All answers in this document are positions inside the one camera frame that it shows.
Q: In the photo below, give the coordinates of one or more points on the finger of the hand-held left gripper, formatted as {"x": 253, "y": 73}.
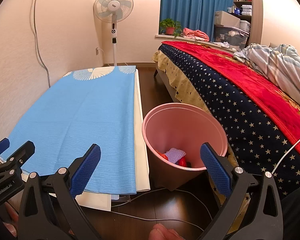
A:
{"x": 22, "y": 153}
{"x": 1, "y": 147}

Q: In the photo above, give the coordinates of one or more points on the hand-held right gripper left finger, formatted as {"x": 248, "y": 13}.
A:
{"x": 86, "y": 170}

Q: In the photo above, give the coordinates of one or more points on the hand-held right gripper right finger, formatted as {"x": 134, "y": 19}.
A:
{"x": 215, "y": 170}

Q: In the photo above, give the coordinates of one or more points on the purple foam net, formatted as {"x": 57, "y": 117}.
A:
{"x": 174, "y": 155}

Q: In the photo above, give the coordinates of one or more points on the orange plastic bag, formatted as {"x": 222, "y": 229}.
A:
{"x": 162, "y": 157}

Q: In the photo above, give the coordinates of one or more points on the pink plastic bin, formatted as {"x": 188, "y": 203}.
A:
{"x": 180, "y": 125}

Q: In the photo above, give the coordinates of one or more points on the person's left hand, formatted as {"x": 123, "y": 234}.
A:
{"x": 11, "y": 216}

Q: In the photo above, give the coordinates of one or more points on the person's right hand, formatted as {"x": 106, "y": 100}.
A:
{"x": 167, "y": 232}

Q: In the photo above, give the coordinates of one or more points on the white power strip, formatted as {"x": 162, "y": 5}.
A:
{"x": 120, "y": 198}

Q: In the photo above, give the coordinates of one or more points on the blue table mat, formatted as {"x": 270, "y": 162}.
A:
{"x": 77, "y": 117}

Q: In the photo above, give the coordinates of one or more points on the white table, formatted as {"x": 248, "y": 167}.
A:
{"x": 140, "y": 130}

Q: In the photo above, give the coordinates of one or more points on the bed with star blanket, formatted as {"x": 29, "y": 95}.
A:
{"x": 240, "y": 105}

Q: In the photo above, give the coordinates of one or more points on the red blanket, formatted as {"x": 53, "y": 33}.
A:
{"x": 240, "y": 70}

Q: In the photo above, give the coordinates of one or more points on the striped plaid duvet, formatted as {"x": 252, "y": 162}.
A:
{"x": 277, "y": 62}

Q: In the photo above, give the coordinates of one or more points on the clear plastic storage box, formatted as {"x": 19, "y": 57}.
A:
{"x": 227, "y": 36}

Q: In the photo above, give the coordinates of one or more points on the pink folded cloth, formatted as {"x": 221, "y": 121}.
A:
{"x": 196, "y": 33}

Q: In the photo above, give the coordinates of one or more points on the potted green plant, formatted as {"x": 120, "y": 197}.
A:
{"x": 169, "y": 30}

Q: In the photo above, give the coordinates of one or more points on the white cardboard box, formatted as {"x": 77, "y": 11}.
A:
{"x": 226, "y": 18}

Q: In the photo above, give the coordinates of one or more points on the wooden bookshelf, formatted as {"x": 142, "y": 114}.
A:
{"x": 256, "y": 17}

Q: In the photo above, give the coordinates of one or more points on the blue curtain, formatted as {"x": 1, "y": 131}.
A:
{"x": 190, "y": 5}

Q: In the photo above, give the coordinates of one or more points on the white standing fan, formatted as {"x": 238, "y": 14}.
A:
{"x": 113, "y": 5}

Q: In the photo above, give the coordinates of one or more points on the grey bed frame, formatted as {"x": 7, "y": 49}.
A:
{"x": 170, "y": 85}

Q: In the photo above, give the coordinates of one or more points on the small white wall socket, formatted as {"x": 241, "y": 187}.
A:
{"x": 97, "y": 51}

